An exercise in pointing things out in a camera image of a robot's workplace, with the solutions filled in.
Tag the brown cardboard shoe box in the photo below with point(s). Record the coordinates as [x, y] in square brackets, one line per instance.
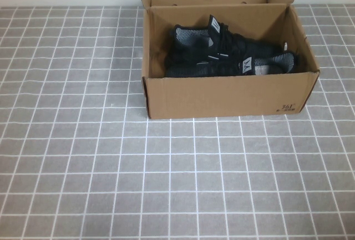
[222, 96]

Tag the black knit sneaker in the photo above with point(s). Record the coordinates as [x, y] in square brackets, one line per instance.
[216, 69]
[191, 46]

